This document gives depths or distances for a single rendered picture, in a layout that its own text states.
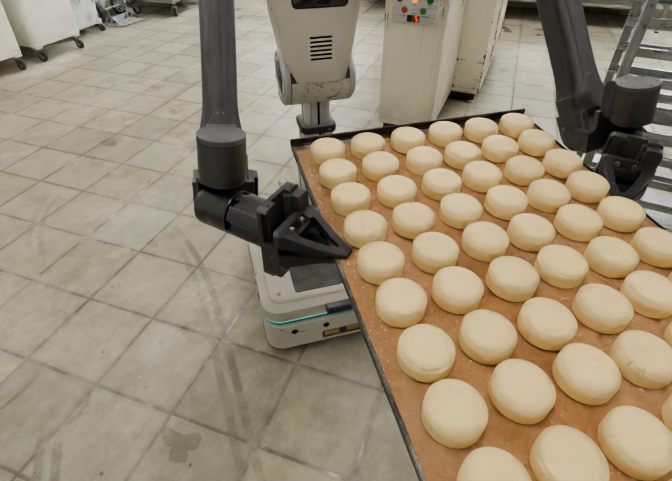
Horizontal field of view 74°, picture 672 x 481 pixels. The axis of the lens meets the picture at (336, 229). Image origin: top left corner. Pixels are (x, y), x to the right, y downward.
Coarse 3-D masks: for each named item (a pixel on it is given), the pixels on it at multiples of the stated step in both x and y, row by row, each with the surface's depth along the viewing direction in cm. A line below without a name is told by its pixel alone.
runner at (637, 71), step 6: (612, 66) 187; (618, 66) 186; (612, 72) 186; (630, 72) 185; (636, 72) 184; (642, 72) 183; (648, 72) 182; (654, 72) 181; (660, 72) 180; (666, 72) 180; (660, 78) 180; (666, 78) 180
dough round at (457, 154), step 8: (448, 144) 64; (456, 144) 64; (464, 144) 64; (472, 144) 64; (448, 152) 63; (456, 152) 62; (464, 152) 63; (472, 152) 63; (480, 152) 63; (448, 160) 63; (456, 160) 62; (464, 160) 62; (472, 160) 62; (456, 168) 63
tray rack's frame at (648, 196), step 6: (648, 192) 211; (642, 198) 207; (648, 198) 207; (654, 198) 207; (660, 198) 207; (666, 198) 207; (666, 204) 203; (648, 210) 199; (654, 216) 196; (660, 216) 196; (666, 216) 196; (660, 222) 193; (666, 222) 193
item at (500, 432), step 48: (432, 144) 68; (480, 144) 68; (480, 192) 59; (624, 240) 52; (576, 288) 47; (384, 336) 42; (576, 336) 42; (480, 384) 39; (624, 384) 39; (528, 432) 36; (432, 480) 33; (624, 480) 33
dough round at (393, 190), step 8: (392, 176) 58; (400, 176) 58; (384, 184) 57; (392, 184) 57; (400, 184) 57; (408, 184) 57; (384, 192) 55; (392, 192) 55; (400, 192) 55; (408, 192) 55; (384, 200) 56; (392, 200) 55; (400, 200) 55; (408, 200) 55; (392, 208) 56
